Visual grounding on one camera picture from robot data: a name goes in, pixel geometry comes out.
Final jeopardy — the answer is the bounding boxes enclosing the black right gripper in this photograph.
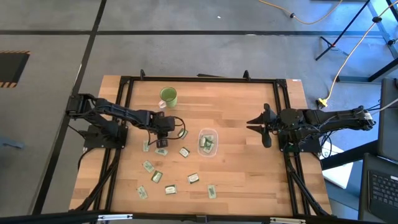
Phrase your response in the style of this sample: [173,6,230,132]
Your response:
[246,103,282,149]

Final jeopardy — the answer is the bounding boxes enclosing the clear plastic container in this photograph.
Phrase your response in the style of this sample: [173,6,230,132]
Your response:
[197,128,219,158]

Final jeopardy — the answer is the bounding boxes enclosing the white sheet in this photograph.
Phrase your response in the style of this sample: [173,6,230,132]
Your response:
[320,140,354,190]

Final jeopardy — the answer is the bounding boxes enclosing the dark grey flat device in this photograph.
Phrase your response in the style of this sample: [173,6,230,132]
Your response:
[377,77,398,162]

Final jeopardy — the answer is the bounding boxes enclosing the black floor stand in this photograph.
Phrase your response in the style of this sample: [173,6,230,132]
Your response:
[315,0,398,83]

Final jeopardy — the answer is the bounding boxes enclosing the black keyboard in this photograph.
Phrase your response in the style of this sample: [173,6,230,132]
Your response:
[358,152,398,224]

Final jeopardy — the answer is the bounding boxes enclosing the blue grey tape piece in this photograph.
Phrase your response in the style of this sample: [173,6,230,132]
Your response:
[0,136,25,149]

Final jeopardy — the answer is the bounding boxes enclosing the black hazard-striped floor hatch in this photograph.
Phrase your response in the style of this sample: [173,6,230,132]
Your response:
[0,50,31,89]

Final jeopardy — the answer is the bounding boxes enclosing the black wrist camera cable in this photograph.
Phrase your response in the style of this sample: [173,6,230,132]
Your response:
[147,115,187,147]

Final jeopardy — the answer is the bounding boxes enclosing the green white-handled mug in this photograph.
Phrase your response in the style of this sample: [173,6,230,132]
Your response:
[158,86,178,110]

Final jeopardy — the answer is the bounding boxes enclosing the black aluminium table frame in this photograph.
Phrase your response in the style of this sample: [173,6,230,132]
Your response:
[70,68,332,218]

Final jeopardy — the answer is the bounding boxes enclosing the yellow extension cable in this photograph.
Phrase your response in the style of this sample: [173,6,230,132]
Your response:
[317,0,398,108]
[257,0,345,26]

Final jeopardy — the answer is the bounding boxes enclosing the black frame crossbar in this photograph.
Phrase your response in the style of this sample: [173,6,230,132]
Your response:
[0,210,398,224]

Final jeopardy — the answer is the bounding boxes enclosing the silver bracket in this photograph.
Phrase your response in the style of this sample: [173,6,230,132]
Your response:
[269,217,307,224]
[98,213,134,221]

